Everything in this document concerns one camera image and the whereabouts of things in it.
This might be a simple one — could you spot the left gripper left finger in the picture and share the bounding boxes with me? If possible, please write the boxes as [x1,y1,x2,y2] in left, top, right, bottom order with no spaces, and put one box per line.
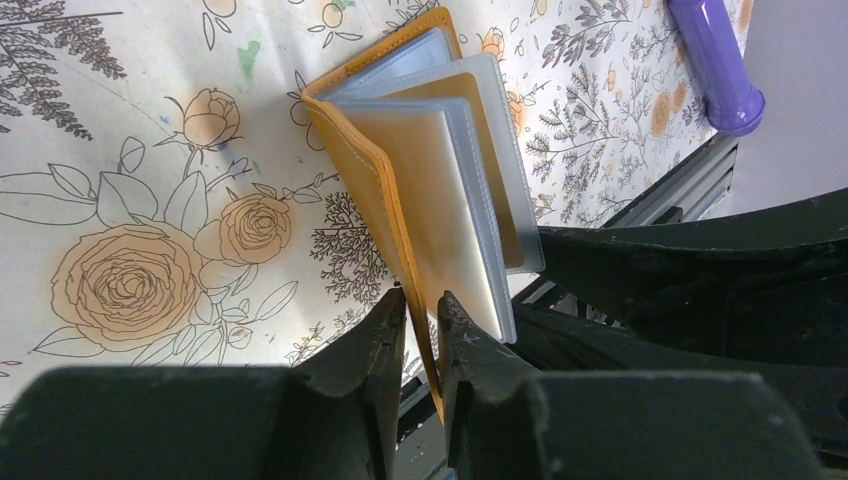
[1,288,406,479]

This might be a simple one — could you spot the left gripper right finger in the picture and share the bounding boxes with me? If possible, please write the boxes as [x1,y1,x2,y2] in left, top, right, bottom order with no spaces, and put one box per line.
[437,292,824,479]

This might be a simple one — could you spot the orange card holder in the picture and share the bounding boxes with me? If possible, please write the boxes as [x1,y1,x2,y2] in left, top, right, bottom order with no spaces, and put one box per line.
[303,7,545,412]

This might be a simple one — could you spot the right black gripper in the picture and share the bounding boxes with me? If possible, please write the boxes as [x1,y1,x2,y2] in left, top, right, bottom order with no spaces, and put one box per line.
[513,190,847,464]

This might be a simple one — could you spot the purple cylinder tool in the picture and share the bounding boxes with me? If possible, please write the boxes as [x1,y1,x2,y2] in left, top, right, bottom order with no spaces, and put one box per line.
[668,0,766,137]

